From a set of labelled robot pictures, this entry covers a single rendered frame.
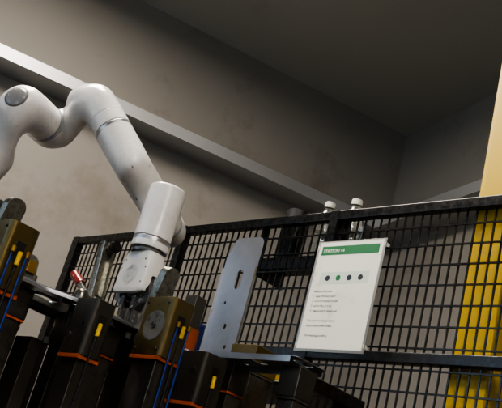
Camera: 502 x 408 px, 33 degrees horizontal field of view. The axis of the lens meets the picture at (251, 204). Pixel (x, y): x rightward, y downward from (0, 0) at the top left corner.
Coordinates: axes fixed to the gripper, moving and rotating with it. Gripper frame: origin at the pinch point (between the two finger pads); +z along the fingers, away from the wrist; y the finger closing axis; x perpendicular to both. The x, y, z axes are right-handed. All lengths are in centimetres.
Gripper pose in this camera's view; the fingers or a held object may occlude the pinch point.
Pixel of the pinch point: (126, 319)
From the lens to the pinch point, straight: 185.7
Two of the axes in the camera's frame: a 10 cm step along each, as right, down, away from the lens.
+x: 6.6, 4.3, 6.2
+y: 7.1, -0.8, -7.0
